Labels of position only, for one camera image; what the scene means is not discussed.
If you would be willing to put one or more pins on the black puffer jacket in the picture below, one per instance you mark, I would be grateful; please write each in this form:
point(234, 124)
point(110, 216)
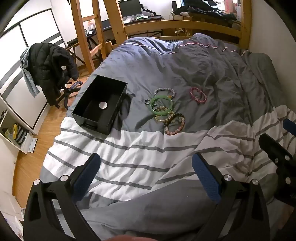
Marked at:
point(50, 64)

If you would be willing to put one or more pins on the black rectangular storage box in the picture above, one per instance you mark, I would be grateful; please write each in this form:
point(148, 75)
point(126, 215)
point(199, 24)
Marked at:
point(99, 106)

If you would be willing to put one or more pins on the white sliding wardrobe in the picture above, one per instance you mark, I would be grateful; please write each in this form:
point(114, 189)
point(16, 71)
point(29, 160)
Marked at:
point(27, 34)

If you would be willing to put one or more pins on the pile of dark clothes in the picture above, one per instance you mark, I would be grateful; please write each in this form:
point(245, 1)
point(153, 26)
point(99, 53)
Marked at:
point(203, 9)

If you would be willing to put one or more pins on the black desk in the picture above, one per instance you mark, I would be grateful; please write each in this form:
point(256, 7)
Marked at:
point(106, 25)

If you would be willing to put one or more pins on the black computer monitor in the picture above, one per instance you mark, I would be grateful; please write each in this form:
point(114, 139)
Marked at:
point(129, 8)

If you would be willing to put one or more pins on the wooden bed frame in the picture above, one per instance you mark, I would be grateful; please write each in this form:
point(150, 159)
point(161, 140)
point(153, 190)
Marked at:
point(118, 23)

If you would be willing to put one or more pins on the white flat box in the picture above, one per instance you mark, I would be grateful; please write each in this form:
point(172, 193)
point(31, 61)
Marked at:
point(32, 145)

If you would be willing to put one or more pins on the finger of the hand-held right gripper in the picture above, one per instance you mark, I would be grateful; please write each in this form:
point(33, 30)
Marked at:
point(275, 148)
point(288, 126)

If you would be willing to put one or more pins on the grey white striped duvet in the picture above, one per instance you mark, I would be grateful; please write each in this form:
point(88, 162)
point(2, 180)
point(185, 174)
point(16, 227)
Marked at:
point(185, 69)

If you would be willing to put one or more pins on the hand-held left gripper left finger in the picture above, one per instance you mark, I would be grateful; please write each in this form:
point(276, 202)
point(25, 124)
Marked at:
point(86, 172)

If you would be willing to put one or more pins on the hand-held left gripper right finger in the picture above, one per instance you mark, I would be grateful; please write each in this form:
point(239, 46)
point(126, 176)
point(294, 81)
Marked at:
point(205, 179)

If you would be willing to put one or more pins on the green jade bangle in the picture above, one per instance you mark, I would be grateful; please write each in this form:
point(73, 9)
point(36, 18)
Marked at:
point(154, 110)

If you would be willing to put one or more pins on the light blue shirt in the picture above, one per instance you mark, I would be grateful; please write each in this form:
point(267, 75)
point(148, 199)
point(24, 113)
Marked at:
point(29, 78)

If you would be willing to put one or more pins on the black office chair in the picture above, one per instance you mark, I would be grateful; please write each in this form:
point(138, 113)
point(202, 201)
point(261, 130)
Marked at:
point(67, 91)

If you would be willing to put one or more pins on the grey bed sheet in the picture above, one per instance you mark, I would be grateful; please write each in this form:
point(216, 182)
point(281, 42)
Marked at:
point(261, 69)

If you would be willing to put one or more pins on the white open shelf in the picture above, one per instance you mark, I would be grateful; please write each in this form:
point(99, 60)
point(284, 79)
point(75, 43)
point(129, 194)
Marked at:
point(11, 129)

